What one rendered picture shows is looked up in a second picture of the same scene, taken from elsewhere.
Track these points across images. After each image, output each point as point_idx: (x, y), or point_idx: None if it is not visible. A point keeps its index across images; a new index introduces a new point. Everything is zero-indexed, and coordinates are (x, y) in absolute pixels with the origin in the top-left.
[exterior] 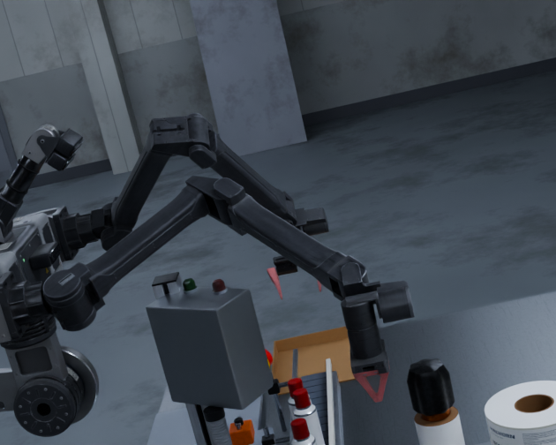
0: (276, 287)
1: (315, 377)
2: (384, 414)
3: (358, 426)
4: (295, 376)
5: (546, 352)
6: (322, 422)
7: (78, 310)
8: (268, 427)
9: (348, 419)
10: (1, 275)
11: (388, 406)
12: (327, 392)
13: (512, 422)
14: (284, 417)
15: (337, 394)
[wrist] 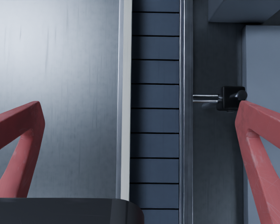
0: None
1: (153, 217)
2: (58, 92)
3: (97, 71)
4: (186, 112)
5: None
6: (144, 41)
7: None
8: (229, 127)
9: (110, 99)
10: None
11: (49, 114)
12: (129, 93)
13: None
14: (206, 151)
15: (117, 133)
